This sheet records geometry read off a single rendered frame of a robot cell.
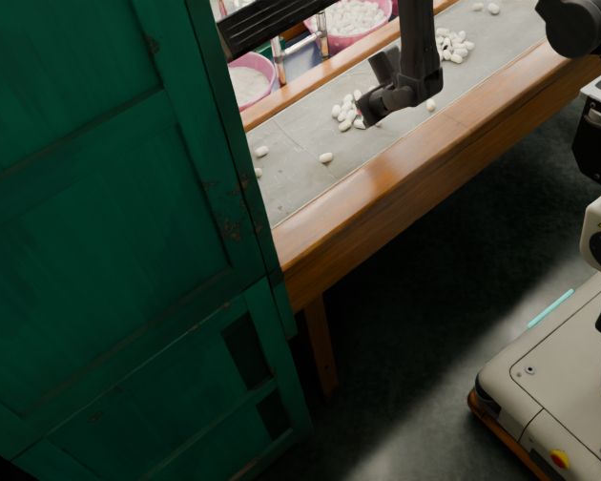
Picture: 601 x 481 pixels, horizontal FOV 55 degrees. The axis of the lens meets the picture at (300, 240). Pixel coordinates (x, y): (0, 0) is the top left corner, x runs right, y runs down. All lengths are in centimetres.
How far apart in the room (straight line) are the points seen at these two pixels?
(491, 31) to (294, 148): 68
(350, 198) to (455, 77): 51
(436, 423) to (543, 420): 37
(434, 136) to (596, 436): 80
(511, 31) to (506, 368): 92
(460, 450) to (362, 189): 86
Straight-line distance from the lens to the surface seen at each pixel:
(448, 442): 182
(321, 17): 161
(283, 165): 141
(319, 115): 153
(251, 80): 171
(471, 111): 148
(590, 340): 171
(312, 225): 124
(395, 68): 122
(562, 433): 158
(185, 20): 73
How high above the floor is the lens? 171
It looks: 51 degrees down
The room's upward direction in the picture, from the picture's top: 12 degrees counter-clockwise
